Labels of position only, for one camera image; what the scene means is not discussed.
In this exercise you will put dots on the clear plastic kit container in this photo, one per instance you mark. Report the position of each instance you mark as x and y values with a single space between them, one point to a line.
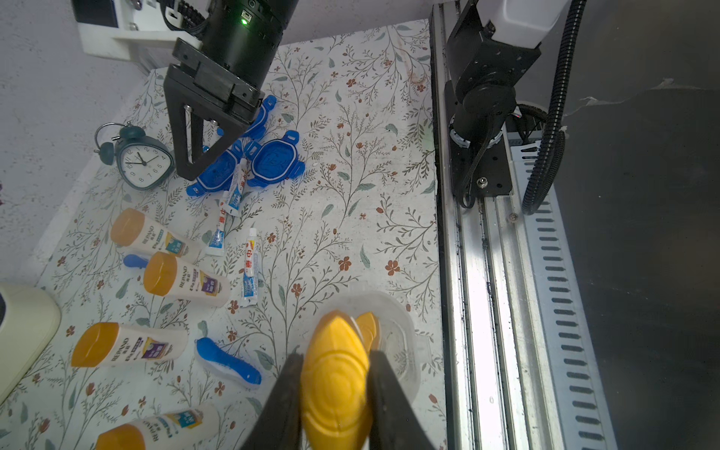
398 340

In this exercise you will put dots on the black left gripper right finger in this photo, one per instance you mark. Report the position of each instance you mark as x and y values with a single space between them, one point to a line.
394 424

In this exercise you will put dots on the cream tissue box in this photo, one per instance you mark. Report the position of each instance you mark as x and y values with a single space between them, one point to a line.
29 320

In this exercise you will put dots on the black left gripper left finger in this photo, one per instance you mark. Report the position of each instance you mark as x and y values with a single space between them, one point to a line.
279 424

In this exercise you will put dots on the small toothpaste tube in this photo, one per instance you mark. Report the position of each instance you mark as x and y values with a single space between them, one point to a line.
250 274
216 245
236 191

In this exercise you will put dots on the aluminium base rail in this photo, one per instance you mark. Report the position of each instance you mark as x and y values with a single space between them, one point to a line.
520 364

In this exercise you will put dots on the green teal alarm clock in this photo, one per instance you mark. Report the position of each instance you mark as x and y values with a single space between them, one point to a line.
143 162

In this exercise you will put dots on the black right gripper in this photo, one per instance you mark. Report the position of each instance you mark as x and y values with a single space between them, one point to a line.
222 80

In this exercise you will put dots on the yellow cap lotion bottle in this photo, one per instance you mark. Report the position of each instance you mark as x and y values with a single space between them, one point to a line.
334 405

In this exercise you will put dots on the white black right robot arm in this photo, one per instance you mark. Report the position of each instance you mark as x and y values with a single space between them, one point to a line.
489 49

